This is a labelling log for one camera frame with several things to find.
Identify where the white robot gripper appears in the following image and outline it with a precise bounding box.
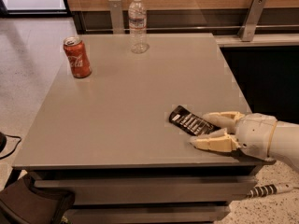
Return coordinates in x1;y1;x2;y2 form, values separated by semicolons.
190;111;278;161

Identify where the black rxbar chocolate wrapper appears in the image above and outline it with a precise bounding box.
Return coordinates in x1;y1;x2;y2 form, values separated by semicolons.
168;105;219;136

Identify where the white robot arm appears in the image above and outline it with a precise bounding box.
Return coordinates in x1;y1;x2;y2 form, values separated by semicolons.
190;111;299;172

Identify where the clear plastic water bottle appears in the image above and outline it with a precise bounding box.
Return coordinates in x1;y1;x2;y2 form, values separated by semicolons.
128;0;149;54

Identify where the upper grey drawer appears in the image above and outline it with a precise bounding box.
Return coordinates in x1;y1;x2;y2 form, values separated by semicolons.
35;176;256;205

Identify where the grey drawer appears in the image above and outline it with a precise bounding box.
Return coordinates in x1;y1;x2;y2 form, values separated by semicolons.
64;205;230;224
35;176;256;205

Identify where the lower grey drawer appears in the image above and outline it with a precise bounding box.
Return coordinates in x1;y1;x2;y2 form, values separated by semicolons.
64;205;230;224

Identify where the red coca-cola can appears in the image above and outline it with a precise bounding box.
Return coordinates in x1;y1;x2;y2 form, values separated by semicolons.
64;36;92;78

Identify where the black chair seat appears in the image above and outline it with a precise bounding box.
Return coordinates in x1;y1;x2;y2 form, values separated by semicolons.
0;175;75;224

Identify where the black white striped cable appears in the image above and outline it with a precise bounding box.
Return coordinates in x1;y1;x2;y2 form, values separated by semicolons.
247;182;294;199

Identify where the right metal bracket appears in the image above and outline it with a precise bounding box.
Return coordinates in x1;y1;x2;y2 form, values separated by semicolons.
237;0;267;42

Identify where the metal bracket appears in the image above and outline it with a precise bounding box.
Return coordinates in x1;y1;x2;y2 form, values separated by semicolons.
108;0;124;35
237;0;267;42

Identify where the horizontal metal rail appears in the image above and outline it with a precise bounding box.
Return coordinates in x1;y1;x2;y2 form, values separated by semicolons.
85;24;299;33

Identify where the left metal bracket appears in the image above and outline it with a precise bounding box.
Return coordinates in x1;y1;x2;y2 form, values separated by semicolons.
108;0;124;35

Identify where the black cable on floor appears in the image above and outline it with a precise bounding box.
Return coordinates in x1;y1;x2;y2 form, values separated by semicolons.
0;132;22;161

